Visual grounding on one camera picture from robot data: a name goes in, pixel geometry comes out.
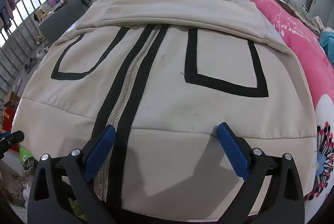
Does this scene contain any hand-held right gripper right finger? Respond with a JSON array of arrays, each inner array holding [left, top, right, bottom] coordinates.
[[218, 122, 305, 224]]

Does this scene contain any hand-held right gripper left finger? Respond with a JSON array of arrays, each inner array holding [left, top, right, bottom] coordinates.
[[27, 125, 116, 224]]

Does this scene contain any cream zip jacket black trim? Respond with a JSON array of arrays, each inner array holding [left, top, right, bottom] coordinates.
[[12, 0, 317, 214]]

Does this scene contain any red box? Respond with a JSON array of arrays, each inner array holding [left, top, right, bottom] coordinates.
[[3, 105, 17, 130]]

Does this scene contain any green plastic bag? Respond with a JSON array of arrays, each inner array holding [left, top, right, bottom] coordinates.
[[18, 146, 37, 175]]

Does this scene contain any pair of grey shoes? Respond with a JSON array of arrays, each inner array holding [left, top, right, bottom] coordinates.
[[23, 57, 37, 73]]

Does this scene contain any grey storage box with clutter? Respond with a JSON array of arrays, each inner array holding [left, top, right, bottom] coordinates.
[[39, 0, 90, 43]]

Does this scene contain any dark hanging garment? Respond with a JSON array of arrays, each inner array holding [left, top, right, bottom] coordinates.
[[0, 0, 15, 28]]

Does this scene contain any pink floral blanket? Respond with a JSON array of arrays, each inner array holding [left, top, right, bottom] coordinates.
[[239, 0, 334, 204]]

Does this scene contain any blue printed quilt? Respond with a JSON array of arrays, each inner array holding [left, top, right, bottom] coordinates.
[[320, 31, 334, 62]]

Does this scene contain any pale floral cloth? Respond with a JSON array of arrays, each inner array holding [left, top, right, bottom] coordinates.
[[313, 16, 334, 34]]

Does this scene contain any grey-green patterned pillow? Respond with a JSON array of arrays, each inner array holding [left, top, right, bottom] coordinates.
[[262, 0, 320, 36]]

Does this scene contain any white door with dark frame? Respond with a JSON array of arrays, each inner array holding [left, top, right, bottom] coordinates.
[[306, 0, 334, 30]]

